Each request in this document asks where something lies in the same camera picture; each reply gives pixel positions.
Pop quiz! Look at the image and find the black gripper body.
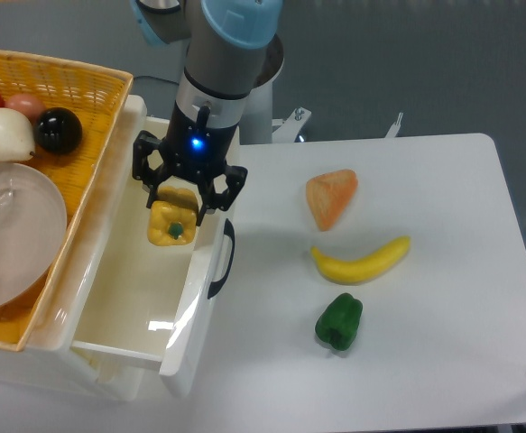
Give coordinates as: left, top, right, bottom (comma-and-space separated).
152, 103, 240, 192

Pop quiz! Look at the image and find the yellow bell pepper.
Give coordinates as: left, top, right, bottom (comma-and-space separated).
147, 186, 198, 246

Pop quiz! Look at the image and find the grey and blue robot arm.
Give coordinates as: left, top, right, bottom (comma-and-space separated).
131, 1, 283, 221

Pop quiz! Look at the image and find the open upper white drawer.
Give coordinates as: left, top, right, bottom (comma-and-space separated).
72, 177, 233, 397

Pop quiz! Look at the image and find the green bell pepper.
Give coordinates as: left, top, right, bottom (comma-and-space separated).
315, 293, 363, 352

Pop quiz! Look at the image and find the yellow woven basket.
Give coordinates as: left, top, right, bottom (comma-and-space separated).
0, 50, 134, 352

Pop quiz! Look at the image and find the black round ball fruit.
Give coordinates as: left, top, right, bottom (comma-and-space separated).
33, 107, 83, 155

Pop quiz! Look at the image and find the pink peach toy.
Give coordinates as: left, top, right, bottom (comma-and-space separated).
5, 93, 46, 124

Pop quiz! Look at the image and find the white pear toy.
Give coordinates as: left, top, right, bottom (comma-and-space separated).
0, 107, 35, 162

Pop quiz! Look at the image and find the beige plate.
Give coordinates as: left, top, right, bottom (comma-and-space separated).
0, 163, 67, 307

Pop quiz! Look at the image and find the yellow banana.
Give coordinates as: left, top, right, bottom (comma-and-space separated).
310, 235, 411, 285

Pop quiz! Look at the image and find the black drawer handle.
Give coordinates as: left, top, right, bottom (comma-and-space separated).
208, 219, 235, 299

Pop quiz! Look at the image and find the black cable on floor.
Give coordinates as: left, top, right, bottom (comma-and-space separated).
132, 74, 181, 88

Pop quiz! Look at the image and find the white metal table bracket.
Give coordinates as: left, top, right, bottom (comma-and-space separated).
384, 112, 403, 139

